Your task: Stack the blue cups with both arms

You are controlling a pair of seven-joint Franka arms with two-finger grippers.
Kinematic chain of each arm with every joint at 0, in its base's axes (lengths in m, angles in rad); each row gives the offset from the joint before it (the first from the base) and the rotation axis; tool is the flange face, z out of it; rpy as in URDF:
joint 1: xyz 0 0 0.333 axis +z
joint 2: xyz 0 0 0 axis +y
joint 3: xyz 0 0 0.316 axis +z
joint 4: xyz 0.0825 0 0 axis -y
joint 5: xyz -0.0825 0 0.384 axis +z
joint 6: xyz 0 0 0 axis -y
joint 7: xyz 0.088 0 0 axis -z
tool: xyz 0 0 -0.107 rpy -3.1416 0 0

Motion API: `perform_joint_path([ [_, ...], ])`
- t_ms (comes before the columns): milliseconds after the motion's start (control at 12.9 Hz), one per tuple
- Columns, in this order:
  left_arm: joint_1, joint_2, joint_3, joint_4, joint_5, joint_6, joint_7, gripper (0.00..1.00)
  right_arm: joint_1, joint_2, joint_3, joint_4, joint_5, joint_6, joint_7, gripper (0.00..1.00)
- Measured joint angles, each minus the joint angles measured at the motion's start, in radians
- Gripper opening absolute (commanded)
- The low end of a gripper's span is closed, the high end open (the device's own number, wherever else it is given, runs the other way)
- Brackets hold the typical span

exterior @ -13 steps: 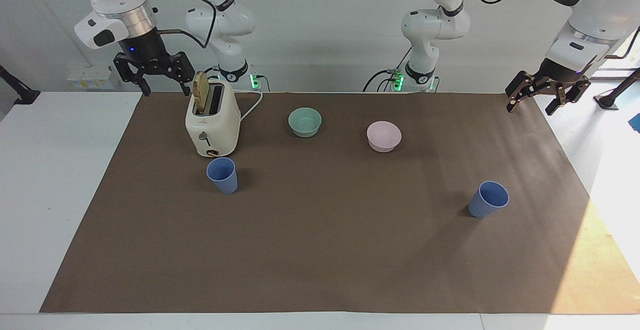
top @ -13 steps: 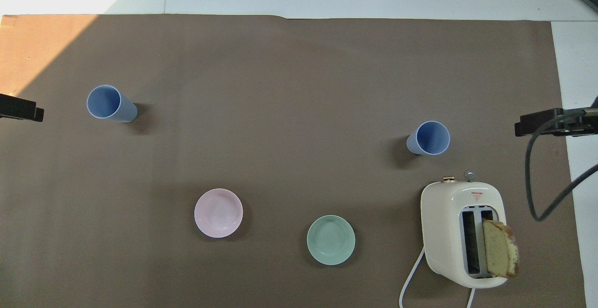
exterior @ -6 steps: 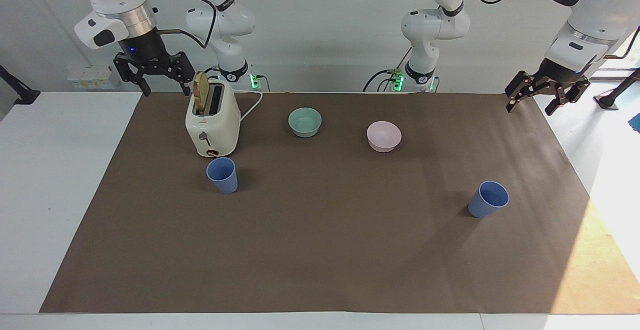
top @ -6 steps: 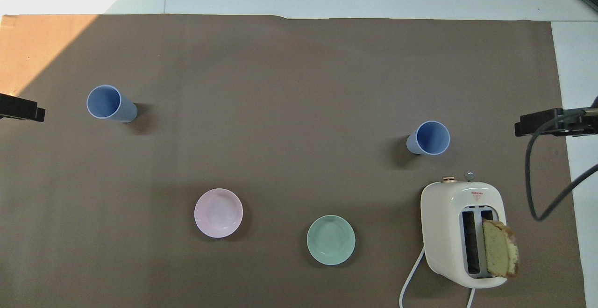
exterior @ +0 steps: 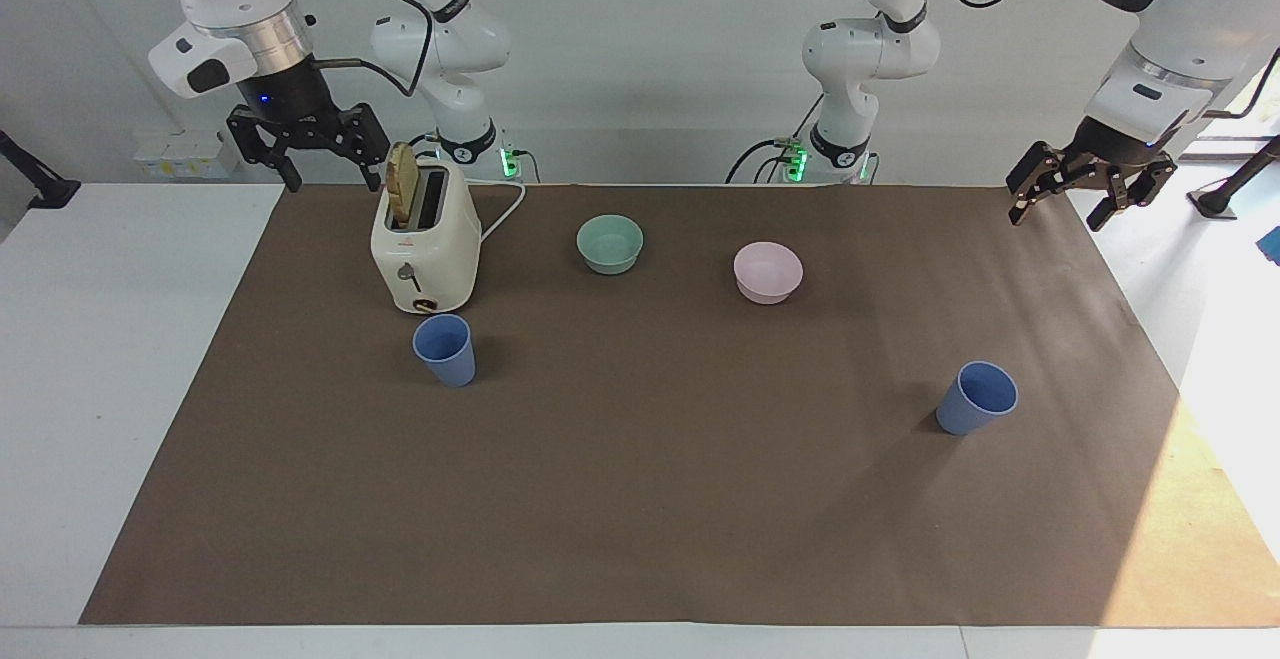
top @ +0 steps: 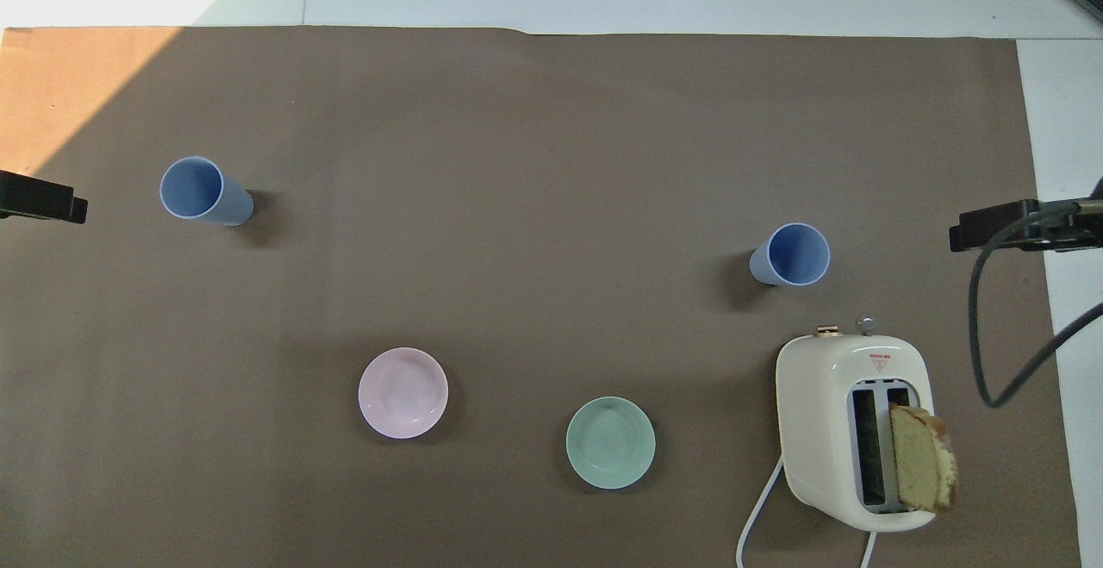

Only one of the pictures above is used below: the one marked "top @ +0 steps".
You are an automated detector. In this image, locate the black cable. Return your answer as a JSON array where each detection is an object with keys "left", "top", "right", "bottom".
[{"left": 967, "top": 197, "right": 1103, "bottom": 409}]

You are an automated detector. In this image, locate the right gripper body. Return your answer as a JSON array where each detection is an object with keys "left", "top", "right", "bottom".
[{"left": 1038, "top": 197, "right": 1103, "bottom": 253}]

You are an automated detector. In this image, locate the blue plastic cup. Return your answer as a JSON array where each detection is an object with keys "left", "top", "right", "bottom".
[
  {"left": 749, "top": 222, "right": 832, "bottom": 287},
  {"left": 159, "top": 156, "right": 255, "bottom": 227}
]

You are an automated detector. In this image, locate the green plate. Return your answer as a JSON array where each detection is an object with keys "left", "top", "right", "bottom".
[{"left": 565, "top": 396, "right": 657, "bottom": 490}]

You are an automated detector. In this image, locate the slice of bread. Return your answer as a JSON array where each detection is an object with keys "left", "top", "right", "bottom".
[{"left": 889, "top": 404, "right": 959, "bottom": 515}]

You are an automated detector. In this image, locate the pink bowl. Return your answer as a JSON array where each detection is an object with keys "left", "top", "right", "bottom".
[{"left": 358, "top": 347, "right": 449, "bottom": 440}]

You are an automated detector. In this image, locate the white toaster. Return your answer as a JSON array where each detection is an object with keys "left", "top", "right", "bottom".
[{"left": 776, "top": 316, "right": 937, "bottom": 534}]

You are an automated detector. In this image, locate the white power cable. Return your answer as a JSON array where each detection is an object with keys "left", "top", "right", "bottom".
[{"left": 737, "top": 454, "right": 879, "bottom": 568}]

